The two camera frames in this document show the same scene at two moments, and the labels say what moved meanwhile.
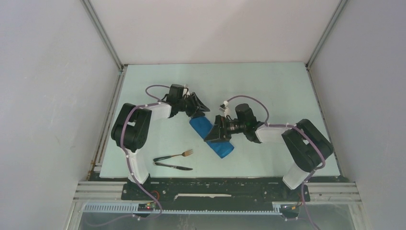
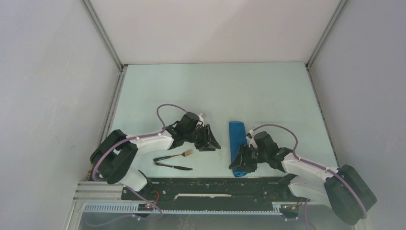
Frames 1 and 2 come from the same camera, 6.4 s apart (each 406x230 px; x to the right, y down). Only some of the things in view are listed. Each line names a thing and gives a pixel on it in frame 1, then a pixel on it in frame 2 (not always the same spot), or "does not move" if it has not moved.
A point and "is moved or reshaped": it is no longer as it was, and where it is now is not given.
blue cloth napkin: [202, 125] is moved or reshaped
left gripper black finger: [201, 105] -> [213, 142]
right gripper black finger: [217, 134] -> [244, 151]
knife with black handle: [177, 167] does not move
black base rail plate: [214, 193] does not move
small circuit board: [147, 207] does not move
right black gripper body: [234, 127] -> [255, 156]
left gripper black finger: [197, 114] -> [208, 148]
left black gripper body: [188, 105] -> [197, 136]
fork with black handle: [184, 154] does not move
